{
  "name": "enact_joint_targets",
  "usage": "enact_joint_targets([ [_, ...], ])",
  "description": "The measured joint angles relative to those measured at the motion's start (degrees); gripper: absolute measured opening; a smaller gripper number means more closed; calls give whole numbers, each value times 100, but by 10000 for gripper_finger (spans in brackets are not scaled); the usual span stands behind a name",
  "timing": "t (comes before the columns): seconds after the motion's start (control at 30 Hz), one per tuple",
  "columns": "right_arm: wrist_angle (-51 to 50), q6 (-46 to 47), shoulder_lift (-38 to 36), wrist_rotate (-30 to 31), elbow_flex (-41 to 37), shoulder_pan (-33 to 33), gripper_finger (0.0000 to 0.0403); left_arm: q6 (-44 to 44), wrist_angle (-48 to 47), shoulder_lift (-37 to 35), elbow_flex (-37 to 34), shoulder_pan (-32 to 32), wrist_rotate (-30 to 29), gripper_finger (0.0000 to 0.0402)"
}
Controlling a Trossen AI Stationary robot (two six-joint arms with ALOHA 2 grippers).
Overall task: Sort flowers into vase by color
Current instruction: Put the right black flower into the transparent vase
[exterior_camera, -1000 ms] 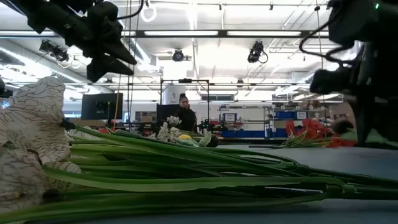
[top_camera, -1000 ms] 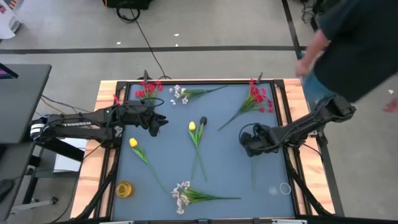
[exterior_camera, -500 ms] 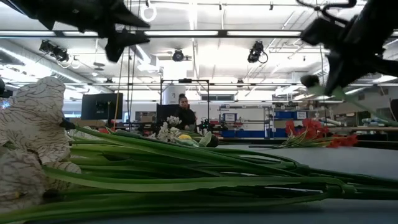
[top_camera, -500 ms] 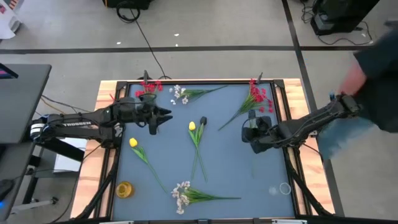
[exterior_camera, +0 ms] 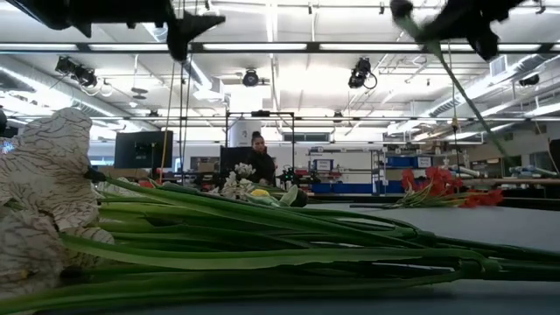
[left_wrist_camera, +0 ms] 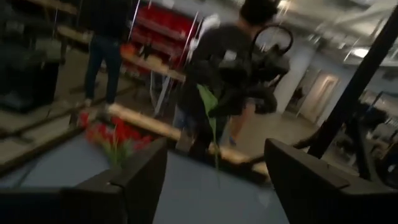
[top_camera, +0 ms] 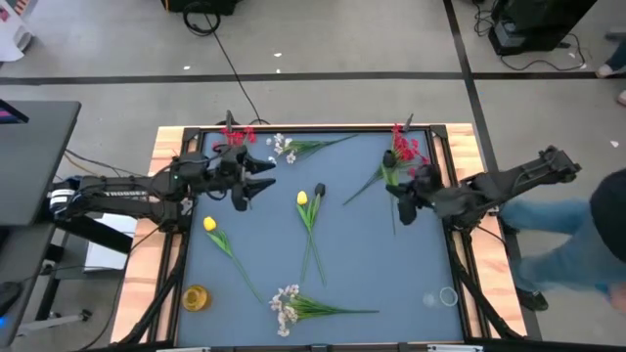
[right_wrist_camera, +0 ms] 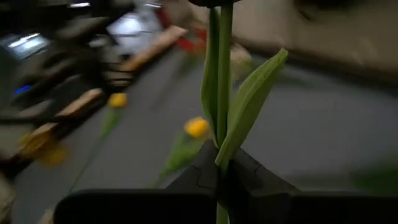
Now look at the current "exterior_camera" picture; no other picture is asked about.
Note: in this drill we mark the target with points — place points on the small black monitor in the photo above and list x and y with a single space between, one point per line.
234 157

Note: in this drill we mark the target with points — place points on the black table frame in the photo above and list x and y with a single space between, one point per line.
534 203

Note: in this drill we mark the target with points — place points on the person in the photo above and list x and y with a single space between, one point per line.
262 164

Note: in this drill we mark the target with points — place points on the blue shelf bin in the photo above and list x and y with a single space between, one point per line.
400 162

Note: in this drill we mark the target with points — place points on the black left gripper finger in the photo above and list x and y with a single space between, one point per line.
184 30

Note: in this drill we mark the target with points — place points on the black metal station frame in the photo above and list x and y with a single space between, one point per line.
260 113

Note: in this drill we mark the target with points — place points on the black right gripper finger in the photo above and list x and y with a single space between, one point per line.
464 28

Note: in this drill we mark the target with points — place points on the brown cardboard box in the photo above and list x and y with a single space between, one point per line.
127 172

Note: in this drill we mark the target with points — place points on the white cylindrical column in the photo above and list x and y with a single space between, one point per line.
245 133

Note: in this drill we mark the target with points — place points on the wooden workbench top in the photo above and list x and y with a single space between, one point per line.
516 181

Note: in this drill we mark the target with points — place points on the large black monitor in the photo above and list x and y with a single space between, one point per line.
142 149

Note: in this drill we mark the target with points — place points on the red flower bunch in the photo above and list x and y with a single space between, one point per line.
146 184
437 184

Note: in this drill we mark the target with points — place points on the yellow artificial tulip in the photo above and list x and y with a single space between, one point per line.
260 192

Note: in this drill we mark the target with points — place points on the black overhead frame bar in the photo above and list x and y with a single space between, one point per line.
313 47

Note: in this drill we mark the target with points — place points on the black background robot arm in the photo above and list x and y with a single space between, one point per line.
289 175

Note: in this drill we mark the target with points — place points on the blue low cabinet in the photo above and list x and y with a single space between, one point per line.
341 188

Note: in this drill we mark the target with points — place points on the black hanging camera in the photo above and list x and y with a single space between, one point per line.
250 79
359 72
74 70
529 79

